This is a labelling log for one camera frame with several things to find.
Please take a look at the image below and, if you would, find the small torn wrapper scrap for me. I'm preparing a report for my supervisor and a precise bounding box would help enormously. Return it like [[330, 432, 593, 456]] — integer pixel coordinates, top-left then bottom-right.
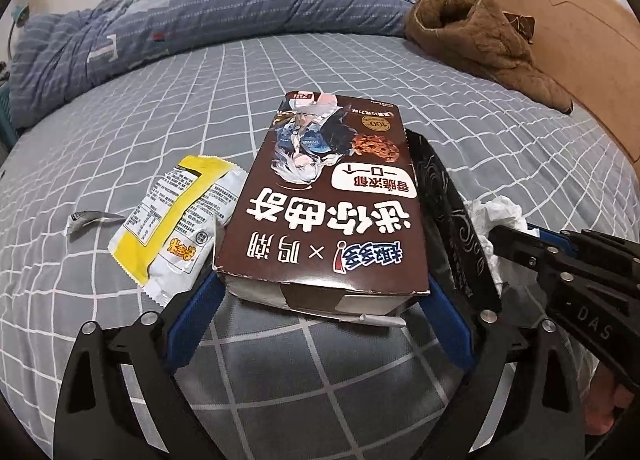
[[67, 210, 126, 238]]

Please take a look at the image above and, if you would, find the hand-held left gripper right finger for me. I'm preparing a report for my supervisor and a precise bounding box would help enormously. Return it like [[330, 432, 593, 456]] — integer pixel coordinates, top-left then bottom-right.
[[419, 279, 586, 460]]

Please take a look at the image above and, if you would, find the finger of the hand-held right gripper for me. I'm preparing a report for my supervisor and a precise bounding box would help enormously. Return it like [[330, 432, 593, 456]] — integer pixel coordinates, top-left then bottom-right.
[[527, 224, 617, 254], [487, 221, 557, 275]]

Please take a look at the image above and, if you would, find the blue desk lamp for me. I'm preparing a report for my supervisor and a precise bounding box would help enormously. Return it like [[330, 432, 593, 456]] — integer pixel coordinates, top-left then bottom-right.
[[5, 2, 32, 60]]

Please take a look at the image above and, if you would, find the wooden headboard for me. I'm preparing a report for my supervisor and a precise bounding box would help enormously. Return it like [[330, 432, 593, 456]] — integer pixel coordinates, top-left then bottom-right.
[[467, 0, 640, 163]]

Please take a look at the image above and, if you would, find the brown cookie box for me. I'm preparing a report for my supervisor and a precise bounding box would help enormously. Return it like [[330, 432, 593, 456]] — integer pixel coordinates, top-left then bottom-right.
[[212, 91, 431, 328]]

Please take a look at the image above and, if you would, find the brown quilted jacket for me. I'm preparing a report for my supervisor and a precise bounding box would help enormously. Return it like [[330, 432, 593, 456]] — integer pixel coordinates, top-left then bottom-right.
[[404, 0, 575, 114]]

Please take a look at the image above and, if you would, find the brown patterned cloth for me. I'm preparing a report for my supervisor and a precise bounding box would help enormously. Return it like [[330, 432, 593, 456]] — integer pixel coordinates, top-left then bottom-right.
[[502, 11, 538, 43]]

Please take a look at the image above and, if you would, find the white tissue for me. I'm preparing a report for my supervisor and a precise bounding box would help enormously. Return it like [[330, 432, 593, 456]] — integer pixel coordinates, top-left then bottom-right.
[[467, 196, 531, 291]]

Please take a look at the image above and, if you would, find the person's right hand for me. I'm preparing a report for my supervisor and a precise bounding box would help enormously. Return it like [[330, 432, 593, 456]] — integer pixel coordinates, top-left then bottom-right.
[[587, 372, 633, 428]]

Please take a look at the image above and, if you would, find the black patterned paper bag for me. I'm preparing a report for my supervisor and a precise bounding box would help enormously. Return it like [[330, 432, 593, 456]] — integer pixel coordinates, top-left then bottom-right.
[[405, 129, 502, 315]]

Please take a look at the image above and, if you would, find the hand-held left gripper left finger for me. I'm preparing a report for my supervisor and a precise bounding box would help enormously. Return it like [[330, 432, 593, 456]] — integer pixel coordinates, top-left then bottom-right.
[[54, 271, 236, 460]]

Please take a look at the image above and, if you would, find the teal suitcase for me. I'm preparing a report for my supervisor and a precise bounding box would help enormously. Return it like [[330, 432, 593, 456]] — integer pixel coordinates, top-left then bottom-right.
[[0, 84, 18, 151]]

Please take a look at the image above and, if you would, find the grey checked bed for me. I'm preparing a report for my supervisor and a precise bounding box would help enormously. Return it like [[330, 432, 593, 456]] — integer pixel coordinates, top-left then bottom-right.
[[0, 32, 640, 460]]

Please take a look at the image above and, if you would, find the blue striped duvet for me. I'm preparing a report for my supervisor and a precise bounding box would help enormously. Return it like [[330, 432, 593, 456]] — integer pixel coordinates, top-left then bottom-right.
[[10, 0, 453, 128]]

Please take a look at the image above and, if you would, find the yellow white snack wrapper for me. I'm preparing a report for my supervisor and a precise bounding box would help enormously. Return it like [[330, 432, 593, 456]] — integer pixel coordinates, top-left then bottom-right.
[[110, 155, 246, 309]]

